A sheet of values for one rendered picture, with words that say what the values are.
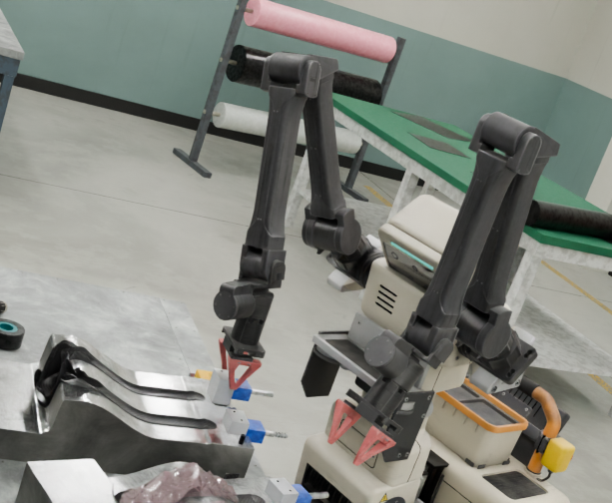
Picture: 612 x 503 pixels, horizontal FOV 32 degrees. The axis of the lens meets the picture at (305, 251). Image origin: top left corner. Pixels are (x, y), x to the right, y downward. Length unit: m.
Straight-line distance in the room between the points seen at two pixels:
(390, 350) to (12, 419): 0.67
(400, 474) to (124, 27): 6.56
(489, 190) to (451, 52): 7.73
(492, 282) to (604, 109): 7.79
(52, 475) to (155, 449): 0.31
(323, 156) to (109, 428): 0.68
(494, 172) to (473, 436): 0.86
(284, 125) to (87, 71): 6.53
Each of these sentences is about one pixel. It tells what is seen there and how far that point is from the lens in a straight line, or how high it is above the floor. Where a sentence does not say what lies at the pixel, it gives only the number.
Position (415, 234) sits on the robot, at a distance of 2.13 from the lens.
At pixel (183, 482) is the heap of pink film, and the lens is 1.82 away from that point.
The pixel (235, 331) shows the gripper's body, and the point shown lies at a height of 1.04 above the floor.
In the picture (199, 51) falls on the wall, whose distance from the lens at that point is 8.68.
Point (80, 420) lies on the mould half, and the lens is 1.94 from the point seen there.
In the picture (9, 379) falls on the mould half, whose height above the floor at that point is 0.86.
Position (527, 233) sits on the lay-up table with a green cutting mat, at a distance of 4.95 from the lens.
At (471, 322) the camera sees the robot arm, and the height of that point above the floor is 1.25.
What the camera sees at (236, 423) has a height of 0.91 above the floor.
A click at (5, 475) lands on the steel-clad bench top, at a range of 1.92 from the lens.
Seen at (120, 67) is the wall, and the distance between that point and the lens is 8.56.
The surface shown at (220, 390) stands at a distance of 2.14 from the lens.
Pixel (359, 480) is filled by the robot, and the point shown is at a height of 0.80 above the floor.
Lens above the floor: 1.81
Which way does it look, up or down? 16 degrees down
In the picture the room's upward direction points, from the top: 20 degrees clockwise
